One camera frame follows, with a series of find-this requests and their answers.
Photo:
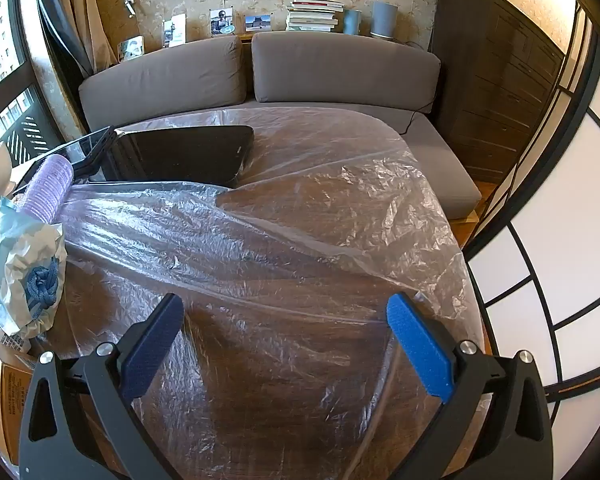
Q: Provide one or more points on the dark wooden cabinet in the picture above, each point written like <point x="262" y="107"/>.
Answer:
<point x="495" y="85"/>

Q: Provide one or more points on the clear upright photo frame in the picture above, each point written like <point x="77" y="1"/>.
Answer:
<point x="175" y="30"/>

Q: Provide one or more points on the black balcony railing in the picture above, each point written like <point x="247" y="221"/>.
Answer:
<point x="30" y="135"/>

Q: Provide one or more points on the black tablet with case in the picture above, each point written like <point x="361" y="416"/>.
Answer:
<point x="87" y="152"/>

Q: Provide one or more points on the black smartphone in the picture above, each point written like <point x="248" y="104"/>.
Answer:
<point x="180" y="155"/>

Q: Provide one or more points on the large grey cylinder speaker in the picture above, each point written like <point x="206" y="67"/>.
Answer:
<point x="384" y="19"/>

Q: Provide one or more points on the clear plastic table cover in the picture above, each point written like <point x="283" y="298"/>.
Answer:
<point x="290" y="260"/>

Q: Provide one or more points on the cardboard box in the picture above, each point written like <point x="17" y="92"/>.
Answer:
<point x="0" y="395"/>

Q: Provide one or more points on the landscape photo frame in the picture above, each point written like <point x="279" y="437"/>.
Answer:
<point x="258" y="23"/>

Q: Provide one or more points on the beige curtain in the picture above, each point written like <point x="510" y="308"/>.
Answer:
<point x="82" y="10"/>

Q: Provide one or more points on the rounded photo frame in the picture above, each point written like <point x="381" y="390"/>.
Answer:
<point x="131" y="49"/>

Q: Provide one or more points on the white panel sliding door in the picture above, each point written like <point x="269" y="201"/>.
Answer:
<point x="555" y="260"/>

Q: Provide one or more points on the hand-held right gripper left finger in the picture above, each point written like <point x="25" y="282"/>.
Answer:
<point x="152" y="345"/>

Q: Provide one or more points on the stack of books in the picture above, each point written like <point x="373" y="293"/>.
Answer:
<point x="312" y="16"/>

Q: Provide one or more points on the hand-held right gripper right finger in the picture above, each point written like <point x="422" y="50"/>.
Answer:
<point x="420" y="345"/>

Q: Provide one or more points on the brown sofa seat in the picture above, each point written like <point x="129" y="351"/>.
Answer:
<point x="445" y="160"/>

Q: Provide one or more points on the purple hair roller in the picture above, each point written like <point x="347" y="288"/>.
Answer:
<point x="50" y="185"/>

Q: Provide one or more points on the portrait photo frame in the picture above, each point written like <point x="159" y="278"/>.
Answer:
<point x="222" y="22"/>

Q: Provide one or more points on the dark curtain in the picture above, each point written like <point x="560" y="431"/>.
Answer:
<point x="60" y="35"/>

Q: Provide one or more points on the metal wall lamp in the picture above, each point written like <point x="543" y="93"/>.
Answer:
<point x="129" y="6"/>

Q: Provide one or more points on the brown sofa back cushion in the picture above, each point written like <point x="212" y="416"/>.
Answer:
<point x="345" y="70"/>
<point x="165" y="80"/>

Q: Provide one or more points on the small teal cylinder speaker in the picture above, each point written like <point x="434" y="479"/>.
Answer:
<point x="352" y="22"/>

